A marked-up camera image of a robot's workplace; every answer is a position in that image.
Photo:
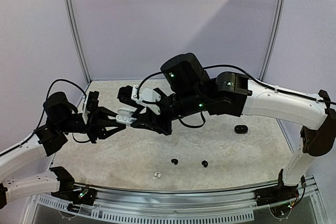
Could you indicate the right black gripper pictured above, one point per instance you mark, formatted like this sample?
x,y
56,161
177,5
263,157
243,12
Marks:
x,y
163,117

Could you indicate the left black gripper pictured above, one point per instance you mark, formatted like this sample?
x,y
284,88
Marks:
x,y
95,126

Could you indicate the white earbud charging case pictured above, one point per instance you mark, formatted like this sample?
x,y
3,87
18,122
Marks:
x,y
125,116

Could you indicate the white earbud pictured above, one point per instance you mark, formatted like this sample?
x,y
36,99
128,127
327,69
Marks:
x,y
157,175

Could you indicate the black earbud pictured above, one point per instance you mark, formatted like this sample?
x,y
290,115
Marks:
x,y
205,164
174,161

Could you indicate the black earbud charging case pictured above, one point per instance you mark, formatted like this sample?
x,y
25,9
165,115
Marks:
x,y
241,129

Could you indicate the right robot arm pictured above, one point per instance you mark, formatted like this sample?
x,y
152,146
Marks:
x,y
235,92

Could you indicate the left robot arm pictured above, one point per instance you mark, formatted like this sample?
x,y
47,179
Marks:
x,y
62,118

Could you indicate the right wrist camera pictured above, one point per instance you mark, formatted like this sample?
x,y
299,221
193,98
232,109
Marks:
x,y
132,96

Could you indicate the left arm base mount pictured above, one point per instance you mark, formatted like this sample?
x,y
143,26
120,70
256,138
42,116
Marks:
x,y
78,195

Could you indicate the aluminium front rail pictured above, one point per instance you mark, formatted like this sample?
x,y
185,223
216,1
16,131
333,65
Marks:
x,y
236,205

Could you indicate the left aluminium frame post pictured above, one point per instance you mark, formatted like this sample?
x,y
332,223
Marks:
x,y
77,41

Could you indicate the aluminium frame post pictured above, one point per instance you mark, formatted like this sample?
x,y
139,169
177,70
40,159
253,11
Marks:
x,y
77,41
272,39

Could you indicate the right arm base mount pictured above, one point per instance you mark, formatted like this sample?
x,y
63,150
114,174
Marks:
x,y
274,194

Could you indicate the right aluminium frame post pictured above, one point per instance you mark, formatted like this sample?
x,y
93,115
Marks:
x,y
272,39

